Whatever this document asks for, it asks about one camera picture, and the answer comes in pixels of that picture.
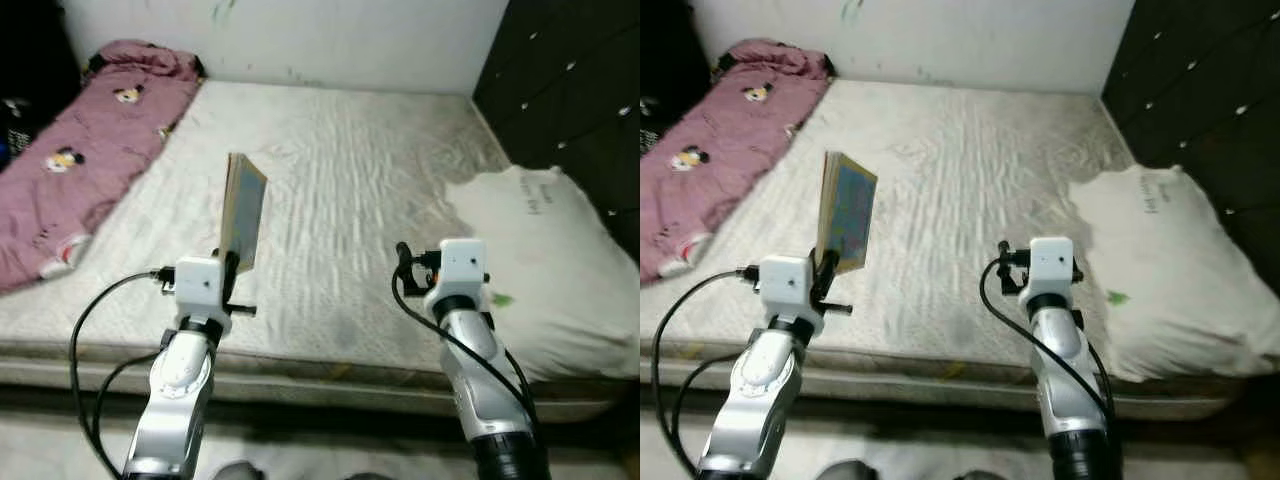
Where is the blue yellow-edged children's book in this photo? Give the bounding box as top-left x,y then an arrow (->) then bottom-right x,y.
814,149 -> 880,275
217,152 -> 270,274

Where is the grey patterned mattress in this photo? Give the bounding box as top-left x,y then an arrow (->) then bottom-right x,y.
0,79 -> 641,422
640,77 -> 1263,422

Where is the white pillow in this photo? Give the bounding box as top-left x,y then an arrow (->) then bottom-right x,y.
1067,164 -> 1280,384
442,164 -> 641,384

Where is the purple cartoon print blanket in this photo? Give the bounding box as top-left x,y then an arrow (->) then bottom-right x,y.
0,39 -> 207,294
640,37 -> 837,285

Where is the dark tufted headboard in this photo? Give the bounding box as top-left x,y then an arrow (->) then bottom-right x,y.
471,0 -> 641,263
1099,0 -> 1280,268

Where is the large black luggage pile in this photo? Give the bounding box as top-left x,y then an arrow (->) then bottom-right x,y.
640,0 -> 714,157
0,0 -> 84,172

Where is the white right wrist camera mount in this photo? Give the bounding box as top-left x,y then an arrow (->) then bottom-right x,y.
1029,236 -> 1077,300
436,237 -> 489,302

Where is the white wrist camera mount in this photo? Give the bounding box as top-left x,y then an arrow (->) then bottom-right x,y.
172,256 -> 224,320
436,237 -> 489,302
1029,236 -> 1077,300
759,254 -> 814,320

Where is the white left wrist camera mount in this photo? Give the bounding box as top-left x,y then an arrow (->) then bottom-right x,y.
172,256 -> 224,320
759,254 -> 814,320

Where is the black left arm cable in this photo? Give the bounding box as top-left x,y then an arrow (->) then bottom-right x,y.
649,264 -> 764,473
67,267 -> 177,473

